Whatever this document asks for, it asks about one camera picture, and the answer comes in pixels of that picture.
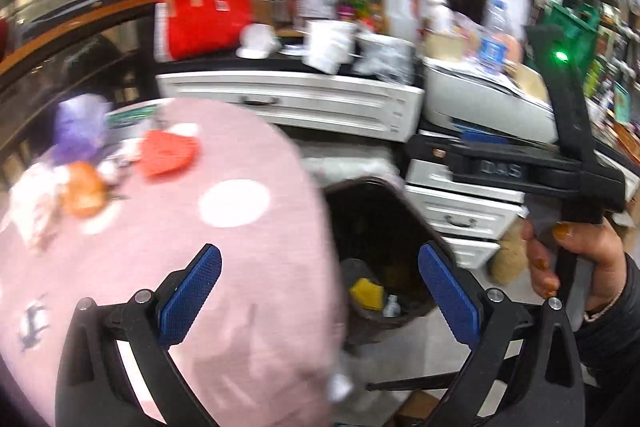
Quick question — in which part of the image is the orange foam fruit net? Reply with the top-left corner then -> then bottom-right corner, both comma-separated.
139,130 -> 200,179

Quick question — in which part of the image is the orange peel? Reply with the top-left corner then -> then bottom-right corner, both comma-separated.
61,161 -> 107,218

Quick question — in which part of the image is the white plastic bag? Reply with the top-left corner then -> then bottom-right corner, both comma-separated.
8,162 -> 70,255

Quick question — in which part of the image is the yellow trash in bin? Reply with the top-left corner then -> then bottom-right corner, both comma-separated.
348,277 -> 385,312

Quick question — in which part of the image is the black trash bin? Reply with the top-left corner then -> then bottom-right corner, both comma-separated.
322,176 -> 456,351

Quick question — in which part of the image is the right hand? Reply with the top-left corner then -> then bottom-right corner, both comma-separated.
521,220 -> 627,314

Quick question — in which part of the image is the white lower drawer unit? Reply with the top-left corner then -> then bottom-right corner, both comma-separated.
405,159 -> 525,270

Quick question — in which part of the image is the pink polka dot tablecloth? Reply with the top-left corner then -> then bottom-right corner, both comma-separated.
1,98 -> 344,426

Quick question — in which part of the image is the water bottle blue label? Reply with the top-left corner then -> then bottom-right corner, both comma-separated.
477,0 -> 511,75

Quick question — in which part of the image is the purple plastic snack bag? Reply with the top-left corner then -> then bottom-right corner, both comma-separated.
52,93 -> 112,166

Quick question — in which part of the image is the white drawer cabinet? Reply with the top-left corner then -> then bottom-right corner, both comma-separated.
156,70 -> 424,143

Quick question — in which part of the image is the clear plastic bag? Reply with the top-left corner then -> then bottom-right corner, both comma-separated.
352,32 -> 414,86

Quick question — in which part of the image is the white plastic jug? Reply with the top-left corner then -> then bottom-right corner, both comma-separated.
384,0 -> 419,43

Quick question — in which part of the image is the red gift bag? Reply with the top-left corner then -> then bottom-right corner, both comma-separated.
157,0 -> 253,61

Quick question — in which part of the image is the wooden curved railing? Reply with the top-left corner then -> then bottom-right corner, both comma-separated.
1,0 -> 160,82

